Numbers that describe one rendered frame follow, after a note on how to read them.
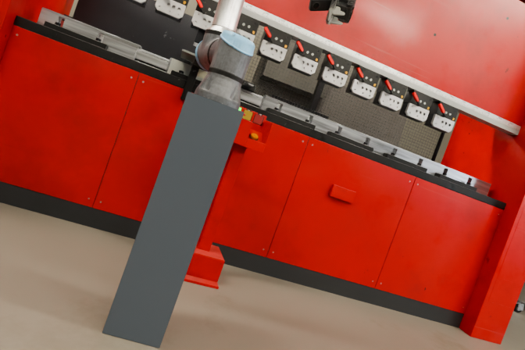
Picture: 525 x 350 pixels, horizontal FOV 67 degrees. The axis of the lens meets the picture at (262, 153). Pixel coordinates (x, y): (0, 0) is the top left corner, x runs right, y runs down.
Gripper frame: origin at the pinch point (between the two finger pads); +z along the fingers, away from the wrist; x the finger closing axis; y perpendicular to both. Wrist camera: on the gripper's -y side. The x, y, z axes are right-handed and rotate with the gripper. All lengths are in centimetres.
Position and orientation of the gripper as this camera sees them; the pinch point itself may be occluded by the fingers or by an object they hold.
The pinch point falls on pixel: (326, 19)
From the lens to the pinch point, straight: 150.4
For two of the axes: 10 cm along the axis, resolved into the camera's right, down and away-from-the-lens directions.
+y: 9.4, 2.8, -1.7
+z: -3.2, 6.4, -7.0
